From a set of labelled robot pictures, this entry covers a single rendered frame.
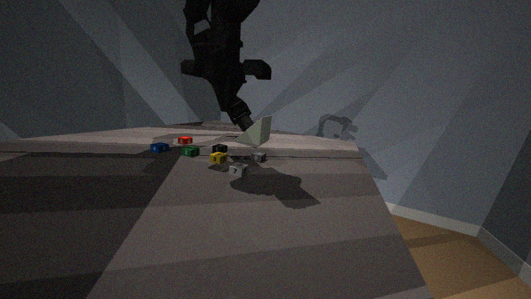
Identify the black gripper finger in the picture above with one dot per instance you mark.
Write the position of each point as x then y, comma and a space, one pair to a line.
231, 88
218, 87

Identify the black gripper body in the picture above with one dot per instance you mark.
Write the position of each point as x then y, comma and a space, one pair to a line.
260, 69

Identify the blue block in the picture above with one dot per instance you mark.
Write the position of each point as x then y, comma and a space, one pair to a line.
159, 147

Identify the yellow block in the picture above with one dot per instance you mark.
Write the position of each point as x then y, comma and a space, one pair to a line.
218, 157

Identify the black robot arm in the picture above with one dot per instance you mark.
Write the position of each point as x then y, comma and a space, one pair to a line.
227, 13

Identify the red block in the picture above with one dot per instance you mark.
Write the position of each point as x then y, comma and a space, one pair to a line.
185, 140

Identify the green block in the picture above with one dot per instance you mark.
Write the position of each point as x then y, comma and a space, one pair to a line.
190, 151

